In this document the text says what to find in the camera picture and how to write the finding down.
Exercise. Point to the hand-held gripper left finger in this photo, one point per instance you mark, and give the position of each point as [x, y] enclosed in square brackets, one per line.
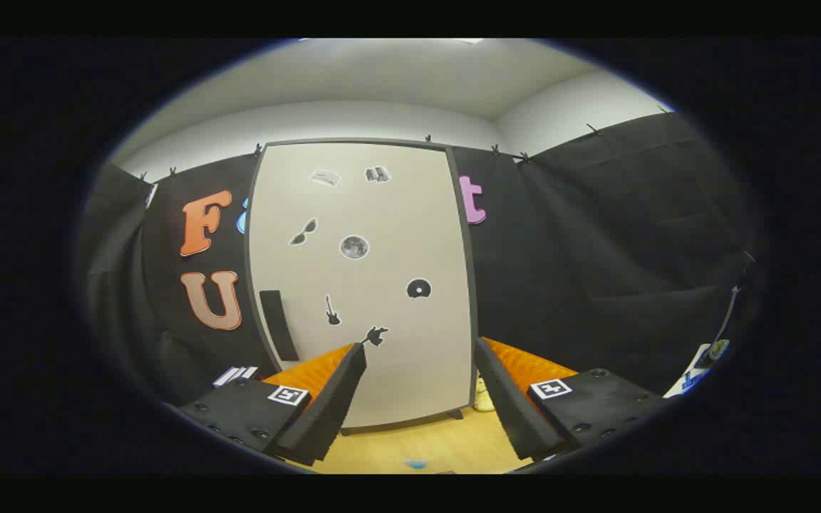
[336, 399]

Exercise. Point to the white side table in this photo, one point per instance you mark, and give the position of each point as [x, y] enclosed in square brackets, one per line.
[678, 388]

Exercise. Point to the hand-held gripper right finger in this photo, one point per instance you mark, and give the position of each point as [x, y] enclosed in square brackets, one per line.
[507, 399]

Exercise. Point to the grey cabinet body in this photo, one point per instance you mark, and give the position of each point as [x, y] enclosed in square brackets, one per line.
[474, 313]

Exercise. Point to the dark cover book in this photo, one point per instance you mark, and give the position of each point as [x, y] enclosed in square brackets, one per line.
[246, 373]

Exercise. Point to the small blue object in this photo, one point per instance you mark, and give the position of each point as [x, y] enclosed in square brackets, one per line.
[695, 379]

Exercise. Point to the black backdrop cloth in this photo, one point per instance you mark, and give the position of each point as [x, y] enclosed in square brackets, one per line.
[596, 249]

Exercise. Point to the light grey cabinet door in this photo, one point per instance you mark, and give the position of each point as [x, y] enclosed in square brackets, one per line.
[382, 214]

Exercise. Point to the cream plush toy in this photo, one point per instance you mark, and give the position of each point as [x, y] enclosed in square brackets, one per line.
[484, 399]

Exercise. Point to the blue white book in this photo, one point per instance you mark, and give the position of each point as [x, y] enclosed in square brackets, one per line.
[224, 377]

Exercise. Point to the small pale round object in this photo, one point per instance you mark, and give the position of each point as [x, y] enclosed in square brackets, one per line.
[719, 349]

